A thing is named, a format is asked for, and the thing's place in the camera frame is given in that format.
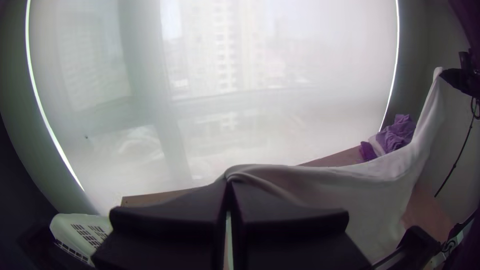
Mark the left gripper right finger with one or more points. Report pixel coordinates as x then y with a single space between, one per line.
292 240

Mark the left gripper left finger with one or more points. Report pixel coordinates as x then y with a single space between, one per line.
168 232

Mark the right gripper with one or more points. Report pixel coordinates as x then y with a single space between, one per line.
463 81

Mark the white t-shirt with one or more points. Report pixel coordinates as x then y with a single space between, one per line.
356 195

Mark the heap of dark clothes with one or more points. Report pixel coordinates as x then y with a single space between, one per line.
397 133

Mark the white laundry basket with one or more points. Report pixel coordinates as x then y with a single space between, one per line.
80 232

